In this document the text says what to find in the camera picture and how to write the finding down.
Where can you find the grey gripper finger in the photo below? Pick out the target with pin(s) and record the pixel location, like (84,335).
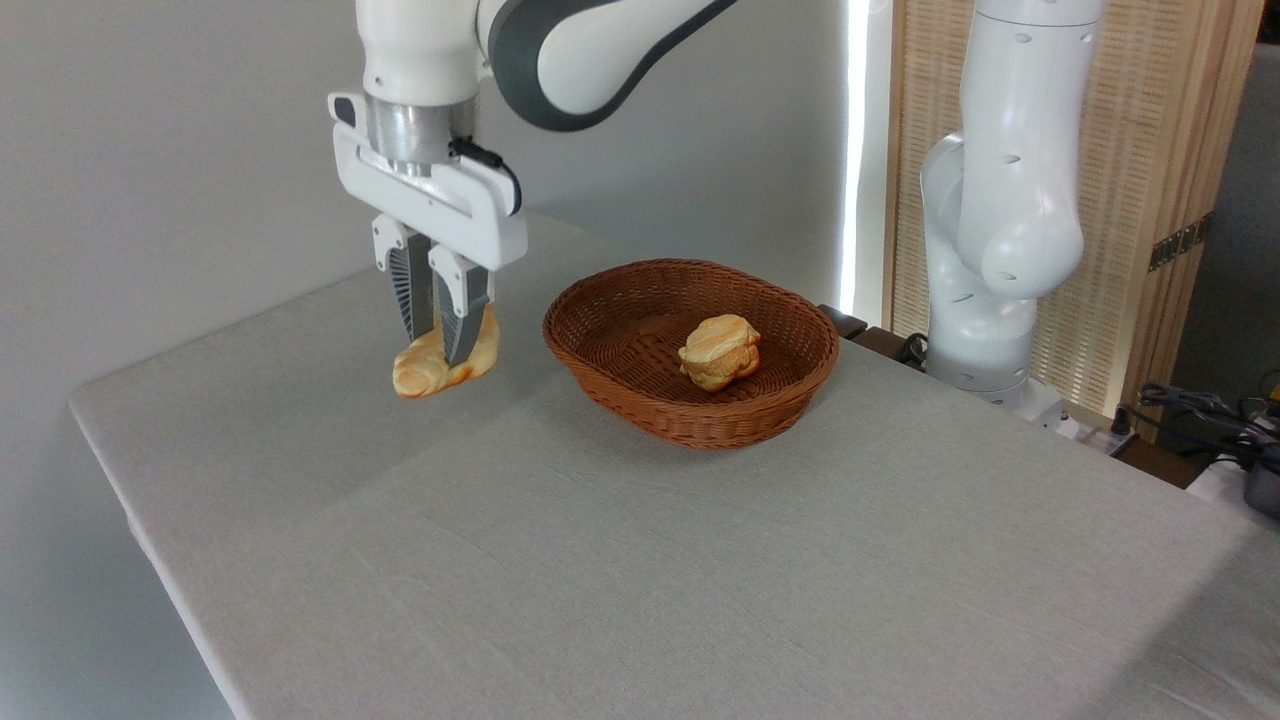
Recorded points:
(462,310)
(412,290)

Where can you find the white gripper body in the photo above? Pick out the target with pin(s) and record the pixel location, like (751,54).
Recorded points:
(470,225)

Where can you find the long braided bread loaf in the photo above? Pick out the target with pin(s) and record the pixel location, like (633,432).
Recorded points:
(420,372)

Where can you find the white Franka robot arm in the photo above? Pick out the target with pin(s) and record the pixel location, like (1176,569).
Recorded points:
(1010,200)

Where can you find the round puff bread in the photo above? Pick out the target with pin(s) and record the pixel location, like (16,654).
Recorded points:
(718,352)

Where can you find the brown wicker basket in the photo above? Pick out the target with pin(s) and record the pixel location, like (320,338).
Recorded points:
(700,420)

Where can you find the grey tablecloth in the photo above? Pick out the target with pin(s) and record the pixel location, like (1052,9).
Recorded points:
(640,560)

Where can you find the dark wooden side furniture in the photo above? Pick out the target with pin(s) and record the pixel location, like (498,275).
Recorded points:
(848,322)

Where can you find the bamboo folding screen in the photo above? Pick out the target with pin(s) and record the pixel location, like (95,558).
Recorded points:
(1160,120)

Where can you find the black metal screen hinge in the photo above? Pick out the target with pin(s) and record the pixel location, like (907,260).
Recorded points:
(1180,243)

